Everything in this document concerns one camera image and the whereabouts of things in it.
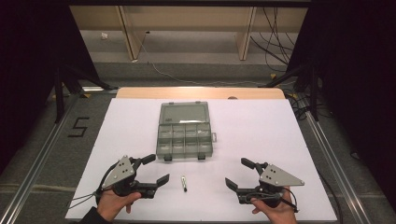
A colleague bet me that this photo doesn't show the black metal stand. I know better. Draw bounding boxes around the black metal stand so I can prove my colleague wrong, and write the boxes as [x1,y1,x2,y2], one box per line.
[264,63,322,123]
[53,63,120,125]

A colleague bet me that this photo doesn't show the white table cover sheet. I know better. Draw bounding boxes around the white table cover sheet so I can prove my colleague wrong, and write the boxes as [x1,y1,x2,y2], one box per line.
[64,98,338,223]

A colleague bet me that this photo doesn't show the thin white floor cable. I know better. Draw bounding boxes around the thin white floor cable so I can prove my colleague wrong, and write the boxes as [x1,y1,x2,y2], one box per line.
[132,30,269,88]

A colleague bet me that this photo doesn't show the person's right hand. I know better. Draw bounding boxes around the person's right hand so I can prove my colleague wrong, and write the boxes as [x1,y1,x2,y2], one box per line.
[250,186,299,224]

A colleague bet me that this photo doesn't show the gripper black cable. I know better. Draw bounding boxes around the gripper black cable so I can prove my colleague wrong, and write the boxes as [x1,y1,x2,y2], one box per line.
[66,161,125,210]
[247,174,344,224]

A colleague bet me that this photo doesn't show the person's left hand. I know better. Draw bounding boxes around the person's left hand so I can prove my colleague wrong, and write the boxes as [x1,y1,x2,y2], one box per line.
[96,189,143,222]

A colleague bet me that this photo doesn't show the black floor cables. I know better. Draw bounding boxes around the black floor cables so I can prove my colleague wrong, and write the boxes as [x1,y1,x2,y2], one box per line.
[283,87,311,121]

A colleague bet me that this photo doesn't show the bundle of black hanging cables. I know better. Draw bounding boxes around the bundle of black hanging cables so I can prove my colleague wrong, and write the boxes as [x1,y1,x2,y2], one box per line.
[249,7,297,67]

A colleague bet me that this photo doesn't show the clear plastic organiser box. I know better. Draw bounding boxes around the clear plastic organiser box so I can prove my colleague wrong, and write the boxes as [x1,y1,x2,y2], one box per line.
[155,100,218,162]

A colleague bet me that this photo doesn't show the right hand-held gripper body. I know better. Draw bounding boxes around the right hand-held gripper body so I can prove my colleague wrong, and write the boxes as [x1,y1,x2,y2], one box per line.
[236,161,305,209]

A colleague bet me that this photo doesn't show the metal floor rail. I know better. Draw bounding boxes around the metal floor rail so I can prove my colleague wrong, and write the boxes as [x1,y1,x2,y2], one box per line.
[0,92,82,224]
[303,108,375,224]

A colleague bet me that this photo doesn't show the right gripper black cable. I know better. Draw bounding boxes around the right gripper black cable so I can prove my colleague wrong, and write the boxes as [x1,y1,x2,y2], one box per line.
[247,174,344,224]

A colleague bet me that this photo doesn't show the light wooden furniture leg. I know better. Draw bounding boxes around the light wooden furniture leg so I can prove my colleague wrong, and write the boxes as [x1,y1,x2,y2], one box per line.
[115,6,148,62]
[234,6,258,62]

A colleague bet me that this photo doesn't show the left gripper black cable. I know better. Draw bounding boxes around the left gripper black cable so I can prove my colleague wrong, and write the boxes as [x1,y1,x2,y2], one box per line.
[66,161,125,210]

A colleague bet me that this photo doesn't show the dark curtain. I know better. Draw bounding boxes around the dark curtain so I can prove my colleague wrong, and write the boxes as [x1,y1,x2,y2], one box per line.
[288,0,396,213]
[0,0,101,175]

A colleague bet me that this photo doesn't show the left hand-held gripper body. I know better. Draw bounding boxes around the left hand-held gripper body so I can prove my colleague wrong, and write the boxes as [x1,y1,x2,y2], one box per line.
[100,155,159,201]

